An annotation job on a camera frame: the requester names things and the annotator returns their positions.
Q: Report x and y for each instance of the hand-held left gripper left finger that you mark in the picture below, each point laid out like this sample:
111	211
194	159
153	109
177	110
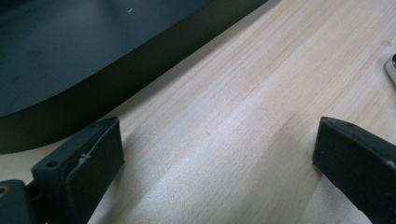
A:
87	161

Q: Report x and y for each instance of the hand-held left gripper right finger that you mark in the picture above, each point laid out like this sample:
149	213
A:
358	161

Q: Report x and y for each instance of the small silver metal object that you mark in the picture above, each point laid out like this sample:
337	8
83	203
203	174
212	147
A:
391	67

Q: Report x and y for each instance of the black flat board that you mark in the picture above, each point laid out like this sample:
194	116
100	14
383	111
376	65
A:
77	56

